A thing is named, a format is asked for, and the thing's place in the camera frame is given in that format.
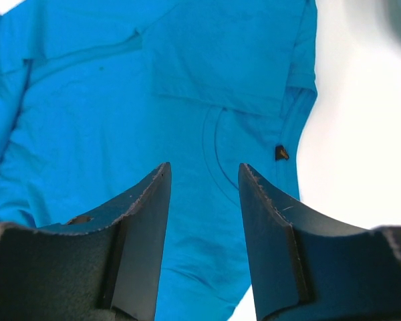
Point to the blue t shirt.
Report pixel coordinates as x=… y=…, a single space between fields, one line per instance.
x=94 y=94

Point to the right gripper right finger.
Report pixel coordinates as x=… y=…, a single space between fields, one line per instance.
x=307 y=266

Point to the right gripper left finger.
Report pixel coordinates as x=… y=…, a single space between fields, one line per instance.
x=102 y=265

